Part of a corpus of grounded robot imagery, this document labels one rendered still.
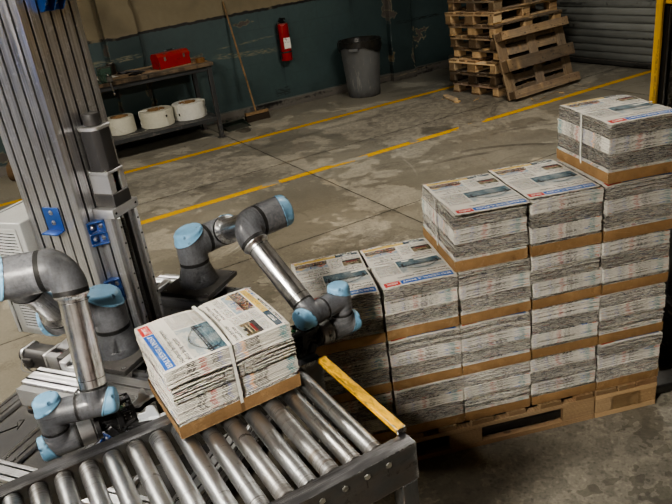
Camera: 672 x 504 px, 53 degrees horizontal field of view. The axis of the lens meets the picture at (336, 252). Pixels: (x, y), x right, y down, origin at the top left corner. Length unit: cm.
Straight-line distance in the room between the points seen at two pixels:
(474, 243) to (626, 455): 109
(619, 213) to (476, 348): 74
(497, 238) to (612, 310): 63
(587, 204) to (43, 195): 193
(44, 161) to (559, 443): 225
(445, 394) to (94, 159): 159
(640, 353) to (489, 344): 70
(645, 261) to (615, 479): 85
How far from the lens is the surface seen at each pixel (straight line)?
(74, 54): 244
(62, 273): 192
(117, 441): 203
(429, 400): 276
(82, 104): 244
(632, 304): 293
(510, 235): 253
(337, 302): 219
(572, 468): 292
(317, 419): 191
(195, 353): 185
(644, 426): 317
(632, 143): 265
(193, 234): 262
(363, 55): 931
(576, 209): 262
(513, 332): 272
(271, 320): 192
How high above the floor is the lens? 198
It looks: 25 degrees down
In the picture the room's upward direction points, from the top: 8 degrees counter-clockwise
